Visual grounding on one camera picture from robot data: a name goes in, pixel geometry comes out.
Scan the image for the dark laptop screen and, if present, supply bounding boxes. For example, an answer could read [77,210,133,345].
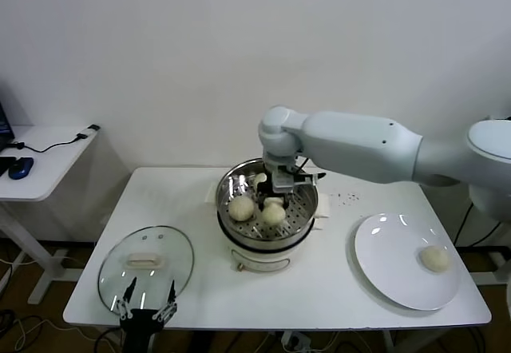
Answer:
[0,99,16,150]

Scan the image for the black flat device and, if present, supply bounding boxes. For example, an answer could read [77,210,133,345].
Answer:
[0,155,19,178]

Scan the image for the white round plate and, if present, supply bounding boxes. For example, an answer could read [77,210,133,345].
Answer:
[354,212,460,311]

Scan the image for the black power brick cable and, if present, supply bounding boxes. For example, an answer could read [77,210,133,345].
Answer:
[454,199,505,250]

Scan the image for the black cable with adapter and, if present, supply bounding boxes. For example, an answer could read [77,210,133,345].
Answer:
[10,124,101,154]

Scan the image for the steel steamer basket white handles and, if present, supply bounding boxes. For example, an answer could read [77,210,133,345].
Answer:
[204,158,333,252]

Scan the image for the white table leg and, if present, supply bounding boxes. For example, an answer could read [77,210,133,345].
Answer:
[381,328,396,353]

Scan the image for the white side desk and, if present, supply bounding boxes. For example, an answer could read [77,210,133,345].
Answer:
[0,124,101,306]

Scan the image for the white power strip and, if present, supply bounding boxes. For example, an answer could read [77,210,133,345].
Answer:
[281,331,312,350]

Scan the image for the white electric cooker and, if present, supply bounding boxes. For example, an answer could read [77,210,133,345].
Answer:
[217,208,324,273]

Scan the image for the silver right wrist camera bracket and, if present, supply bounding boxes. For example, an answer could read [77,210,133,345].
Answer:
[274,170,327,192]

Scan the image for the glass lid with white handle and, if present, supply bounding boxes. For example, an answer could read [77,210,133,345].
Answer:
[97,224,196,314]

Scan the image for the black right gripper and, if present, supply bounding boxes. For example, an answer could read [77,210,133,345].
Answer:
[257,167,299,212]

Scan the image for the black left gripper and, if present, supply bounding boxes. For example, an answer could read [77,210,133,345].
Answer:
[115,276,179,353]

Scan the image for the blue computer mouse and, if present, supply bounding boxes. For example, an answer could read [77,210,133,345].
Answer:
[7,156,35,180]

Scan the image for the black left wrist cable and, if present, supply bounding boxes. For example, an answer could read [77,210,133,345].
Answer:
[92,326,123,353]

